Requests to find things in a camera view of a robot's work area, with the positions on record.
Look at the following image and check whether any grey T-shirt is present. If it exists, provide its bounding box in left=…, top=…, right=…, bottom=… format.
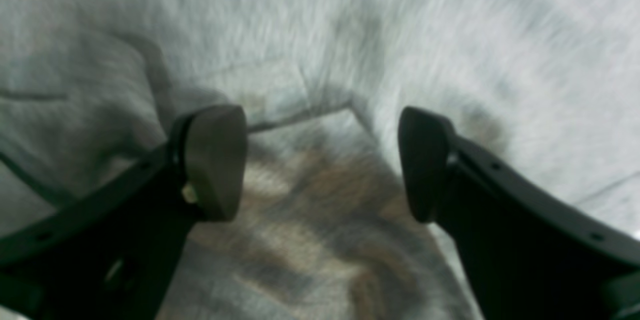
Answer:
left=1, top=0, right=639, bottom=319

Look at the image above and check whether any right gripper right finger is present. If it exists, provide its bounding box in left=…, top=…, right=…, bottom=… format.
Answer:
left=397, top=106, right=640, bottom=319

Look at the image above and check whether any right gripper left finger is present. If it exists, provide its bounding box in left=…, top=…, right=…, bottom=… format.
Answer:
left=0, top=105, right=249, bottom=319

